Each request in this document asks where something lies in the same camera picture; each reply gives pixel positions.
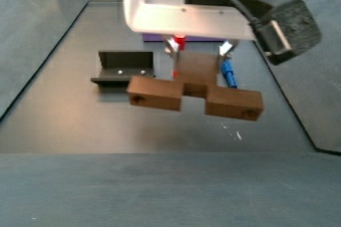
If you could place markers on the blue peg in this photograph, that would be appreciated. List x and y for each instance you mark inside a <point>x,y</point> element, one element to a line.
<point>228,73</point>

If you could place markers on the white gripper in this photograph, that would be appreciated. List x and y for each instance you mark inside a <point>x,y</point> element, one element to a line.
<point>201,18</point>

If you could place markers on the brown T-shaped block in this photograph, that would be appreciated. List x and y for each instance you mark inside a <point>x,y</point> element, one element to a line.
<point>195,80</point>

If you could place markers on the black angle fixture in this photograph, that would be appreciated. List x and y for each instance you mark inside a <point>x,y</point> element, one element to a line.
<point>124,64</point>

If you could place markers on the red peg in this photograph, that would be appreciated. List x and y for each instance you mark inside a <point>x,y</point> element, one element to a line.
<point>180,42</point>

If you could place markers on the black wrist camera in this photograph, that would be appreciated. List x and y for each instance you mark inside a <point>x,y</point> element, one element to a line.
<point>287,31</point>

